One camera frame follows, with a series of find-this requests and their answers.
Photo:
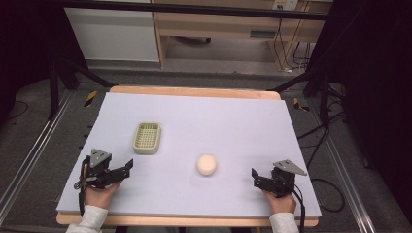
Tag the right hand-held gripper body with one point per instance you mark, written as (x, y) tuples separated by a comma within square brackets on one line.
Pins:
[(284, 178)]

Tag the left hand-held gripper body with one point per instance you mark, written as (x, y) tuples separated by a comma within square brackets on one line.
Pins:
[(97, 166)]

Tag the person's right hand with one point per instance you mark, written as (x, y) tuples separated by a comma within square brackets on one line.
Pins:
[(282, 204)]

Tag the person's left hand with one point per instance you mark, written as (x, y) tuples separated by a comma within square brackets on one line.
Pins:
[(102, 195)]

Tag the green slotted soap dish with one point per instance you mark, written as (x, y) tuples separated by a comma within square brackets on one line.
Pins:
[(147, 138)]

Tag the round cream soap bar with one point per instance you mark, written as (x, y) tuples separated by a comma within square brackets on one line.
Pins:
[(206, 164)]

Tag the lavender foam mat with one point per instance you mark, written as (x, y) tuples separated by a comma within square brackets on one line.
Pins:
[(207, 129)]

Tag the yellow black floor tape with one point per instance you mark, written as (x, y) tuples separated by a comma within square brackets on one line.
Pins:
[(90, 98), (300, 105)]

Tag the black metal stand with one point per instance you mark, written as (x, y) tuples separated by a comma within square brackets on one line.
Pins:
[(319, 84), (56, 87)]

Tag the wooden table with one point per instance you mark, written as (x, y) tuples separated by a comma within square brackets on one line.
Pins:
[(194, 91)]

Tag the black curtain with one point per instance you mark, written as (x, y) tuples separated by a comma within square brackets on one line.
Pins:
[(29, 39), (372, 81)]

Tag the white cabinet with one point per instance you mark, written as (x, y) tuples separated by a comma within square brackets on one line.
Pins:
[(113, 32)]

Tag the light wooden desk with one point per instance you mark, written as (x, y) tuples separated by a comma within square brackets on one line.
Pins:
[(220, 27)]

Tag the white power strip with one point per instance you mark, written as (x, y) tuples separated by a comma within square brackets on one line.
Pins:
[(285, 4)]

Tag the black metal crossbar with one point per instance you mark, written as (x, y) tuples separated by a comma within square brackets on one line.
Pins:
[(194, 9)]

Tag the metal floor rail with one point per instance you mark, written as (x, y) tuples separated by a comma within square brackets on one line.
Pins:
[(30, 152), (348, 181)]

